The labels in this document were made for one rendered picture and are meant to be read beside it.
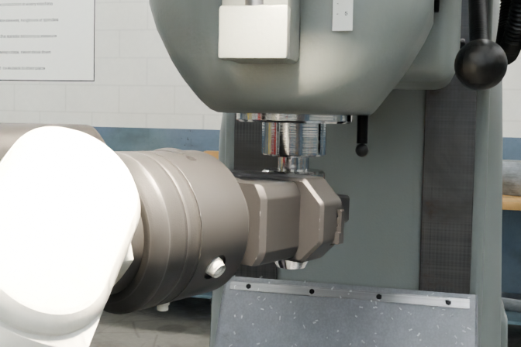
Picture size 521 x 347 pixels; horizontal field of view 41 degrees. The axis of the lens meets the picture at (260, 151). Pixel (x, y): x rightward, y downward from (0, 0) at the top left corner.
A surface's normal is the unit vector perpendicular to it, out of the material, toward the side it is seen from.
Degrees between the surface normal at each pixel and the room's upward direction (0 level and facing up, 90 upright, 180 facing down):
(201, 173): 40
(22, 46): 90
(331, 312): 63
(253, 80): 111
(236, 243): 98
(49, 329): 95
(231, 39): 90
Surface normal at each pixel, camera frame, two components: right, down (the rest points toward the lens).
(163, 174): 0.54, -0.73
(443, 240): -0.24, 0.04
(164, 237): 0.14, 0.03
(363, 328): -0.19, -0.41
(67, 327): 0.77, 0.17
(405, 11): 0.58, 0.30
